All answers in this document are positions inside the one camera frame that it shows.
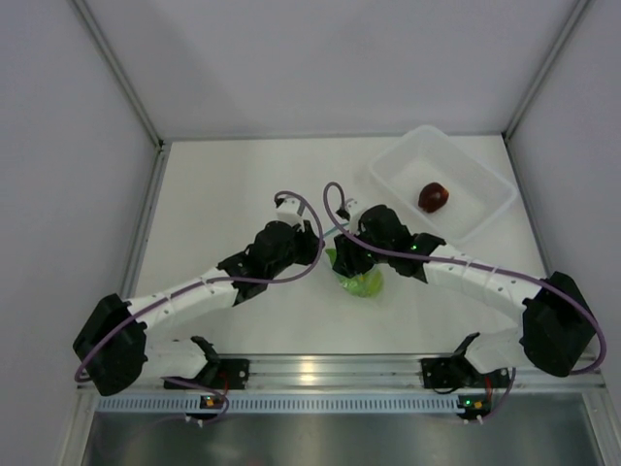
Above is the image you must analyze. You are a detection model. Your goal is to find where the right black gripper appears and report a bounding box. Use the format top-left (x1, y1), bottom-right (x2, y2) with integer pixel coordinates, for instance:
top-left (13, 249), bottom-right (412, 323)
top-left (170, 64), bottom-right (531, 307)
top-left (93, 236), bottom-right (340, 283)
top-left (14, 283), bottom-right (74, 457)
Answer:
top-left (336, 221), bottom-right (393, 278)

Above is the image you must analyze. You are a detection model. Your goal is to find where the clear zip top bag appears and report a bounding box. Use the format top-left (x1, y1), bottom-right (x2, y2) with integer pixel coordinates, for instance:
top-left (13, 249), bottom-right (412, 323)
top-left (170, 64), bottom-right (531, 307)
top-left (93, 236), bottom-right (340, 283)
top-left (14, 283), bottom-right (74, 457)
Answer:
top-left (321, 226), bottom-right (384, 299)

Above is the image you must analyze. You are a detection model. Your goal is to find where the red fake apple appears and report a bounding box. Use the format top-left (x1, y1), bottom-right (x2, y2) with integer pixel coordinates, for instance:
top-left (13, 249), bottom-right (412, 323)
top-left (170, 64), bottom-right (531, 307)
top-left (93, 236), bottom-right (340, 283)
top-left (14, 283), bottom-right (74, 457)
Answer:
top-left (417, 182), bottom-right (450, 214)

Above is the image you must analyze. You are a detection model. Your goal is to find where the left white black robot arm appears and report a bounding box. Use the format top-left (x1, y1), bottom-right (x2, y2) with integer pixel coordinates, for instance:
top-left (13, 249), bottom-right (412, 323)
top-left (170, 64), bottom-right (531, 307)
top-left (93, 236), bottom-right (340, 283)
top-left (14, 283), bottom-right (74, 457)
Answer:
top-left (73, 220), bottom-right (321, 396)

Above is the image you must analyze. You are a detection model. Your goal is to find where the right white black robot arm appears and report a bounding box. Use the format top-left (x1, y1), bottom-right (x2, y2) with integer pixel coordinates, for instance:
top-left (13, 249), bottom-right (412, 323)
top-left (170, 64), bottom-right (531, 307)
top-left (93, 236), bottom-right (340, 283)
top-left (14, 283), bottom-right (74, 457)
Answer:
top-left (333, 202), bottom-right (596, 385)

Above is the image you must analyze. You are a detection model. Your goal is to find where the green fake food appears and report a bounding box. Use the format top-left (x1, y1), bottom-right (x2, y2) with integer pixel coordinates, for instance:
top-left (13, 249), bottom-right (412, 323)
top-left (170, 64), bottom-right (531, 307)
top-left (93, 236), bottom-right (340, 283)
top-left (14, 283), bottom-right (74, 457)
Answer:
top-left (332, 266), bottom-right (384, 298)

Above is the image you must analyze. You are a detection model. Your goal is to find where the clear plastic bin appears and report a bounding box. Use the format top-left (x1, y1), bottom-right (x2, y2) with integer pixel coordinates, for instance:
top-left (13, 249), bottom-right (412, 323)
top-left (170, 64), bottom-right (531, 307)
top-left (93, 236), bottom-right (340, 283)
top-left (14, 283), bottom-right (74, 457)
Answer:
top-left (368, 125), bottom-right (517, 245)

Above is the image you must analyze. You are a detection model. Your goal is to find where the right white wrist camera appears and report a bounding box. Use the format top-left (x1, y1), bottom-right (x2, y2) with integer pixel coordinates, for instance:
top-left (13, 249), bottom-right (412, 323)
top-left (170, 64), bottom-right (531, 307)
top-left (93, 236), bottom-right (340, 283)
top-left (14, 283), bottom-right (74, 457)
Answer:
top-left (337, 198), bottom-right (366, 234)

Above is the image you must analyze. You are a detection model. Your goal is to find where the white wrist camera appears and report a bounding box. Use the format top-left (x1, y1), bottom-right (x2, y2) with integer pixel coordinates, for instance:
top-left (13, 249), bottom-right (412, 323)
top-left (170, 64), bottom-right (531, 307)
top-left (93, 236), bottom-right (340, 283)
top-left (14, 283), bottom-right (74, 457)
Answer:
top-left (276, 196), bottom-right (306, 229)
top-left (337, 198), bottom-right (366, 234)

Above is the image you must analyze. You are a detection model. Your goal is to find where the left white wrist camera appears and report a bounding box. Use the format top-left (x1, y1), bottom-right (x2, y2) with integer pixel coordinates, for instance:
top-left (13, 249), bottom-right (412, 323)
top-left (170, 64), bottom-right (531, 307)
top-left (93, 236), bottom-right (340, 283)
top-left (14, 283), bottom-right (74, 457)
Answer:
top-left (276, 196), bottom-right (306, 229)

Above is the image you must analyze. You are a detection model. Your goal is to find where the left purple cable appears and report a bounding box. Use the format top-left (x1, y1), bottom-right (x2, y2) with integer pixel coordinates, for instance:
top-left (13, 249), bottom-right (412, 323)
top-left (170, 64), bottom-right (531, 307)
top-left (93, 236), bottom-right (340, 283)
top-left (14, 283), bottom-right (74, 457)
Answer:
top-left (73, 189), bottom-right (325, 384)

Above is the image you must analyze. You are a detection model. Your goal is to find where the purple cable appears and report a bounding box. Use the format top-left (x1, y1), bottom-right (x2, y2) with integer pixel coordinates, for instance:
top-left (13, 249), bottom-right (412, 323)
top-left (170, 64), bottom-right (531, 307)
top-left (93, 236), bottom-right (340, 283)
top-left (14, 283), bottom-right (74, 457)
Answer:
top-left (323, 183), bottom-right (610, 416)
top-left (73, 189), bottom-right (325, 384)

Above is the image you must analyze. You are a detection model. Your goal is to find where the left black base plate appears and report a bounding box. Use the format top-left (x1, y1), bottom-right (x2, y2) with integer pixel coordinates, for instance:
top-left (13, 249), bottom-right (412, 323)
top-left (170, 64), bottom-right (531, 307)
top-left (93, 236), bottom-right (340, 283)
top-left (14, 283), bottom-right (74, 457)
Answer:
top-left (179, 357), bottom-right (250, 391)

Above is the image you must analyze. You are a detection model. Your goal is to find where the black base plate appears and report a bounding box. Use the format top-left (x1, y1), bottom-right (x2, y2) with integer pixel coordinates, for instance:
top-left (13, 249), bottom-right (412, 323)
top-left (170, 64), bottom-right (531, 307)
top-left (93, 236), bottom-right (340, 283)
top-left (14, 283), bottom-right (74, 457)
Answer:
top-left (179, 357), bottom-right (250, 391)
top-left (420, 357), bottom-right (510, 392)

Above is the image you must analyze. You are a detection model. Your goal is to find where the aluminium mounting rail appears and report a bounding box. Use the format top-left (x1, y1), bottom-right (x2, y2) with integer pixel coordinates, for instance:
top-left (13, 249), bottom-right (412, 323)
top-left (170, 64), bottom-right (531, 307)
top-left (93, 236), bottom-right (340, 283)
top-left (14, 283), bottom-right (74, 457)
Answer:
top-left (77, 352), bottom-right (605, 392)

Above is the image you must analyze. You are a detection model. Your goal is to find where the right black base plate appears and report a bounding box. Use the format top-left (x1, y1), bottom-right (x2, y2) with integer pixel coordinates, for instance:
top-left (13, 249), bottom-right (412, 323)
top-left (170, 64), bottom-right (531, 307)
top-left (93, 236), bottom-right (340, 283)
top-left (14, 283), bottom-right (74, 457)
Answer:
top-left (420, 357), bottom-right (510, 392)

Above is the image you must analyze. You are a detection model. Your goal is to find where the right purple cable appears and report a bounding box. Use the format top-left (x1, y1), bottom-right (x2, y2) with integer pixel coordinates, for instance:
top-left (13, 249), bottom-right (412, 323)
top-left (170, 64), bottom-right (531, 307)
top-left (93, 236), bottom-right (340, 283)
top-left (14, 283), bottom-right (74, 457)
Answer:
top-left (323, 183), bottom-right (610, 416)

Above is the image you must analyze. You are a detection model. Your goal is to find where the left aluminium frame post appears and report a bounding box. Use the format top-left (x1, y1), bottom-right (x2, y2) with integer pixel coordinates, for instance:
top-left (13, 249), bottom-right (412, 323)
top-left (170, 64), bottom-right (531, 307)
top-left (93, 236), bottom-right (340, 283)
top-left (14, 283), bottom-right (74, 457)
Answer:
top-left (68, 0), bottom-right (163, 150)

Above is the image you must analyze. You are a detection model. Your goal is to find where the aluminium frame post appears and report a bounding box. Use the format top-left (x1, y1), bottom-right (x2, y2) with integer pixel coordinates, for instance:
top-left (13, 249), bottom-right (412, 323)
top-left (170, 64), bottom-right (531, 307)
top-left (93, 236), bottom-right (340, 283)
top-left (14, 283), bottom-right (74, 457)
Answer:
top-left (68, 0), bottom-right (163, 150)
top-left (502, 0), bottom-right (595, 142)

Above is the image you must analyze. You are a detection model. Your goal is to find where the white slotted cable duct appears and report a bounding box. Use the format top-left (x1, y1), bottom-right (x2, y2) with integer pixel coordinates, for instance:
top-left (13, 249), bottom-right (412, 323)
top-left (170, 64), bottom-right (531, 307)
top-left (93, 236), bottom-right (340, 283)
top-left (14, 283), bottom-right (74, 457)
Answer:
top-left (97, 393), bottom-right (487, 415)

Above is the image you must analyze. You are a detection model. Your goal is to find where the right aluminium frame post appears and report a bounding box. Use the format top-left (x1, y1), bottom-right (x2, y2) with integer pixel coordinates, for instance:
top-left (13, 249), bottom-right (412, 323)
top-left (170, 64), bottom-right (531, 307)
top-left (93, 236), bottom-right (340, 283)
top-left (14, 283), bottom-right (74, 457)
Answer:
top-left (502, 0), bottom-right (595, 142)

